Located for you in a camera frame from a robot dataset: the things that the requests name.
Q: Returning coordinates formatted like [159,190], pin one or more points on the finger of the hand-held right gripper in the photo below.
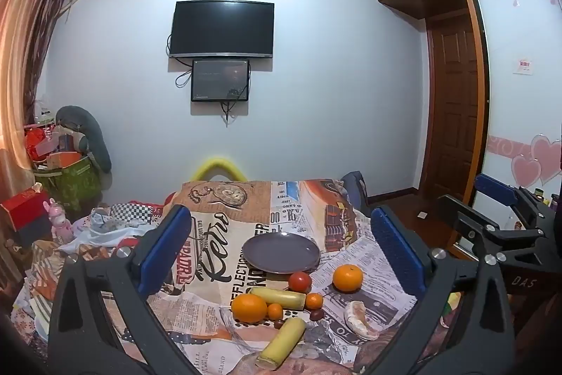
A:
[465,217]
[496,187]

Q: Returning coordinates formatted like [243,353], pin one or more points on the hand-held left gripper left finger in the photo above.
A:
[169,245]

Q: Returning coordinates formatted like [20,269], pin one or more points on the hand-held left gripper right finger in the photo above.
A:
[395,252]

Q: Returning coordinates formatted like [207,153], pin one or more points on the large orange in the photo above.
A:
[347,278]
[249,308]

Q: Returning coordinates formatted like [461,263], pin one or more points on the peeled pomelo piece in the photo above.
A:
[358,320]

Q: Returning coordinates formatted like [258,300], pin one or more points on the small tangerine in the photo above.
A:
[314,301]
[275,311]

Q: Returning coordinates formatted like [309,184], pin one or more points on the red tomato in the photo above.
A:
[300,282]

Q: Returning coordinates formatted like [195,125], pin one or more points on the dark purple plate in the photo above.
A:
[281,252]

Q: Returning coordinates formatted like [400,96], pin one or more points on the yellow sugarcane piece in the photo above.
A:
[276,298]
[283,342]

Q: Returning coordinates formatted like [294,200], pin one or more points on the checkered cloth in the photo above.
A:
[131,213]

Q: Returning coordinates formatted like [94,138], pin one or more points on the newspaper print tablecloth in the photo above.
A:
[219,234]

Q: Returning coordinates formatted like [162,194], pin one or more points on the brown wooden door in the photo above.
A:
[454,102]

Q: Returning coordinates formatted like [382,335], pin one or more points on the yellow foam arch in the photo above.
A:
[219,165]

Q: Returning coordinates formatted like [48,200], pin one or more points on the dark red jujube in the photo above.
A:
[317,315]
[279,324]

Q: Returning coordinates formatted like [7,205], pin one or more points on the pink bunny toy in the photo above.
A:
[59,223]

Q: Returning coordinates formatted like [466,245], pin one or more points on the green patterned storage box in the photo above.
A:
[72,184]

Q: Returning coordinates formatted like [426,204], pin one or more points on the red and white sticker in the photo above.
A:
[524,66]

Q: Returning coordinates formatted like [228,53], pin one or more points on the grey plush pillow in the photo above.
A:
[90,129]

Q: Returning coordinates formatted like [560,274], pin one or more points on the red gift box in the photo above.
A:
[24,210]

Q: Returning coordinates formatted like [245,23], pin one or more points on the white heart-patterned sliding door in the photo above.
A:
[518,28]

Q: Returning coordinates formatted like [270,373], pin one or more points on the red packages pile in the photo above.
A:
[41,144]

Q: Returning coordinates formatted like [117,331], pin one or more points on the peach sheer curtain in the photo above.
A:
[17,72]

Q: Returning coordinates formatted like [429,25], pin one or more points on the brown patterned curtain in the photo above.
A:
[55,19]

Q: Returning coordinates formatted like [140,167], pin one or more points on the small black wall monitor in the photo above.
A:
[219,79]

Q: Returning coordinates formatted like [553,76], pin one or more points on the black wall television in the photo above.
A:
[221,28]

